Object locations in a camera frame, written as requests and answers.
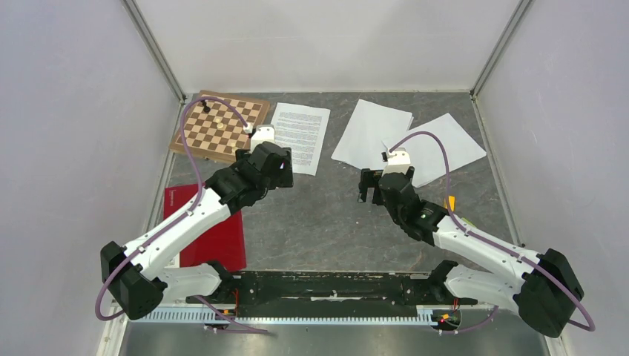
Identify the black chess piece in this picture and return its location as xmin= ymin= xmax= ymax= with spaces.
xmin=201 ymin=100 xmax=210 ymax=113

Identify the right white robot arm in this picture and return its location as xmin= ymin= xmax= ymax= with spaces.
xmin=358 ymin=168 xmax=584 ymax=338

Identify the blank white paper stack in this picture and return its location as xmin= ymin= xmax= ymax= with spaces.
xmin=332 ymin=99 xmax=413 ymax=170

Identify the white paper sheet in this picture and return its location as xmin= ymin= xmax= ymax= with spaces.
xmin=382 ymin=113 xmax=488 ymax=188

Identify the red clip file folder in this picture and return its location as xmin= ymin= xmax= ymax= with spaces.
xmin=163 ymin=185 xmax=247 ymax=272

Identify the yellow marker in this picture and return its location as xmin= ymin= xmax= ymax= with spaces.
xmin=444 ymin=195 xmax=456 ymax=211

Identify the right aluminium frame post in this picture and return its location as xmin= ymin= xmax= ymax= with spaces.
xmin=470 ymin=0 xmax=534 ymax=101

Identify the white slotted cable duct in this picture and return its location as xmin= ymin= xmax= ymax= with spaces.
xmin=128 ymin=307 xmax=435 ymax=326

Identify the left aluminium frame post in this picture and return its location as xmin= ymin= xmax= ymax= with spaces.
xmin=120 ymin=0 xmax=187 ymax=103

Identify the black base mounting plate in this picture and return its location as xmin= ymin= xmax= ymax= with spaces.
xmin=205 ymin=271 xmax=477 ymax=318

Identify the printed text paper sheet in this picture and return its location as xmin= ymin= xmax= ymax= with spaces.
xmin=271 ymin=102 xmax=331 ymax=176

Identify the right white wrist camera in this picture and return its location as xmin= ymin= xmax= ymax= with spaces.
xmin=382 ymin=148 xmax=411 ymax=175

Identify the aluminium frame post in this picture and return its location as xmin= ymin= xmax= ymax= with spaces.
xmin=470 ymin=0 xmax=534 ymax=101
xmin=120 ymin=0 xmax=187 ymax=103

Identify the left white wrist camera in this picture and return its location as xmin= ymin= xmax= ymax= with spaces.
xmin=244 ymin=125 xmax=275 ymax=151

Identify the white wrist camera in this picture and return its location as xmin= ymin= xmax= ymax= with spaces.
xmin=382 ymin=148 xmax=411 ymax=175
xmin=244 ymin=125 xmax=275 ymax=151

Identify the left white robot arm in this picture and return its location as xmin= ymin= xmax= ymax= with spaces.
xmin=95 ymin=142 xmax=293 ymax=321

